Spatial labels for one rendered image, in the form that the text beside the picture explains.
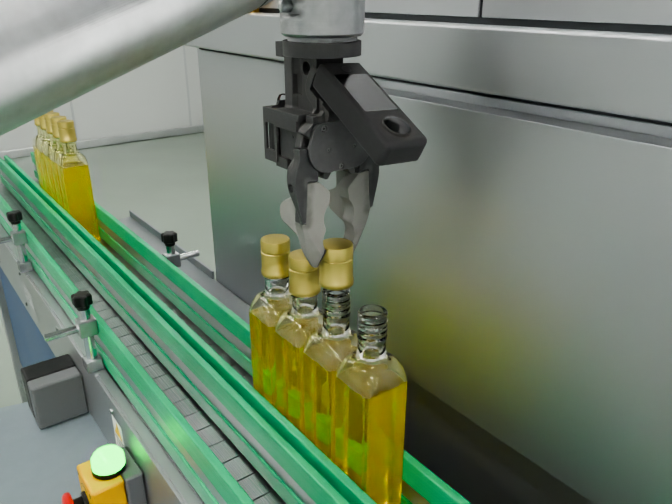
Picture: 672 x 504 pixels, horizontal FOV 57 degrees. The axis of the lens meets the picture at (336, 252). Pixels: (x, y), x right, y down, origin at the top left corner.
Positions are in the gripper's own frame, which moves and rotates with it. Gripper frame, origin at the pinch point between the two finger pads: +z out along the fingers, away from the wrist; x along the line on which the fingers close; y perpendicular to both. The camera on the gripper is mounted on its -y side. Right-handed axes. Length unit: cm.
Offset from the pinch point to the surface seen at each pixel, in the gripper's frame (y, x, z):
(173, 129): 575, -221, 111
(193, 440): 8.0, 13.7, 21.9
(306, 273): 4.2, 0.8, 3.7
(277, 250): 10.0, 0.7, 3.0
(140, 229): 98, -13, 30
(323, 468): -3.6, 4.4, 22.6
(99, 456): 25.6, 20.1, 33.0
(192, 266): 69, -14, 30
